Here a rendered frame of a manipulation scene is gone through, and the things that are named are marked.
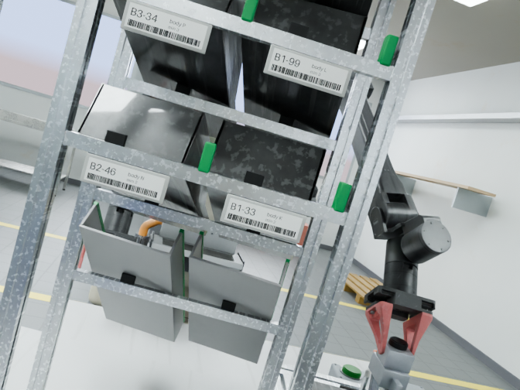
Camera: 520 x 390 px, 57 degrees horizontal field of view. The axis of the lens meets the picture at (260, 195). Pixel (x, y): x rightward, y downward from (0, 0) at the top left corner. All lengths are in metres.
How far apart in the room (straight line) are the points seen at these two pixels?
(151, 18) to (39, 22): 7.69
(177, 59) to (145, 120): 0.10
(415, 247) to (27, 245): 0.57
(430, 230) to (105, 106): 0.53
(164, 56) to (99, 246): 0.27
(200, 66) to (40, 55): 7.53
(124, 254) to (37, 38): 7.56
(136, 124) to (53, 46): 7.55
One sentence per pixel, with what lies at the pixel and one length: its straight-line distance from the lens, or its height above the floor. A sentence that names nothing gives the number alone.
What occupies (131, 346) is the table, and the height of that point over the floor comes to 0.86.
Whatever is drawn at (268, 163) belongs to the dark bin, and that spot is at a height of 1.34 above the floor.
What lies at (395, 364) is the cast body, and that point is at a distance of 0.81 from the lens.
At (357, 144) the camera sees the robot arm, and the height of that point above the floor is 1.42.
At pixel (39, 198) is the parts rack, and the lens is 0.54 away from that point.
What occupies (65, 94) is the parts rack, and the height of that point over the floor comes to 1.35.
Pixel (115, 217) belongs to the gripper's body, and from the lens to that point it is 1.09.
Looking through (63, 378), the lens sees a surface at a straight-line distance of 0.98.
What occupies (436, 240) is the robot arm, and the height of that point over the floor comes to 1.29.
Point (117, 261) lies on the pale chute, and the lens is 0.70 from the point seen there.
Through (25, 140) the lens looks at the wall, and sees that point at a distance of 8.17.
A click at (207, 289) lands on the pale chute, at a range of 0.71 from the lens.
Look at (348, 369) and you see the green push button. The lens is 1.06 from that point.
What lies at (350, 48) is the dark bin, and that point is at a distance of 0.57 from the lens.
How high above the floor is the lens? 1.35
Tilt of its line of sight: 5 degrees down
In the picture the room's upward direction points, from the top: 17 degrees clockwise
